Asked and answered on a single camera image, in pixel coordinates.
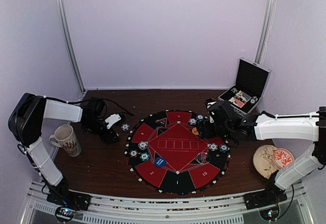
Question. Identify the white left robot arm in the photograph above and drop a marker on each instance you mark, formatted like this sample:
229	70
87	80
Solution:
25	122

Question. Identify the blue cream poker chip stack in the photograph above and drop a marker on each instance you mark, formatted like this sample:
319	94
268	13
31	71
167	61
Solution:
125	127

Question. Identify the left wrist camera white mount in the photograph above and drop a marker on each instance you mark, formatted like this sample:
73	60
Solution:
111	120

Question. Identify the right aluminium frame post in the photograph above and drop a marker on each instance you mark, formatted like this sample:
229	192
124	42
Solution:
267	23

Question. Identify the round red black poker mat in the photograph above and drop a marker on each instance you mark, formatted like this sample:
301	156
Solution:
176	143

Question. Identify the aluminium poker case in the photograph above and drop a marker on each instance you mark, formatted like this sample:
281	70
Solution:
250	84

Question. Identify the black triangular all-in marker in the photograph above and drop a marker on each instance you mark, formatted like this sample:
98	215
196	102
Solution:
162	122

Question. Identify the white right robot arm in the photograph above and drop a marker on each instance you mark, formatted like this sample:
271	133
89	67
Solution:
309	127

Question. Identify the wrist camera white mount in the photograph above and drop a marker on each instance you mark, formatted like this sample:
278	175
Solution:
111	120
209	102

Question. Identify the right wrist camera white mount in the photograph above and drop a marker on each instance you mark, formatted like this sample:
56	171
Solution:
209	102

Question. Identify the blue cream chips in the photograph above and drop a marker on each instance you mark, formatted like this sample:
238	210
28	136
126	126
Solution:
143	145

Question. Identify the red black chips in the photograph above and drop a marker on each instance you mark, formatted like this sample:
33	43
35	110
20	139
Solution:
133	153

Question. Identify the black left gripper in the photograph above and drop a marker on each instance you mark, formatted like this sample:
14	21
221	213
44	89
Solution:
106	138

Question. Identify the clear round dealer button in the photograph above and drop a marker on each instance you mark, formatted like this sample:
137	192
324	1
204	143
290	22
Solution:
203	158

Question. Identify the cream floral plate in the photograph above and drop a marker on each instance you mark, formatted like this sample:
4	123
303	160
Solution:
263	161

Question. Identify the orange big blind button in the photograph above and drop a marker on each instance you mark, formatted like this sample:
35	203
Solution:
195	131

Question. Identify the orange patterned small plate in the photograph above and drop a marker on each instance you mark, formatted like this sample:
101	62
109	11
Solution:
282	158

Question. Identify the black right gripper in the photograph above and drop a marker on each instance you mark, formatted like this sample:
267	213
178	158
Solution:
203	128

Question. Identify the aluminium frame post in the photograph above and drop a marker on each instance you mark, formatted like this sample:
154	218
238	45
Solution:
69	46
267	23

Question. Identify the white floral ceramic mug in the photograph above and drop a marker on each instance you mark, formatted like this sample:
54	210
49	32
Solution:
64	137

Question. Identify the left aluminium frame post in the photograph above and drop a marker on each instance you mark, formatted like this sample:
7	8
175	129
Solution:
69	46

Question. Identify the blue small blind button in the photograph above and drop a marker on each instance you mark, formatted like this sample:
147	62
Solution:
159	162

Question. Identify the green chips stack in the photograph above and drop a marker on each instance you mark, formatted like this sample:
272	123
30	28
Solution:
223	148
200	118

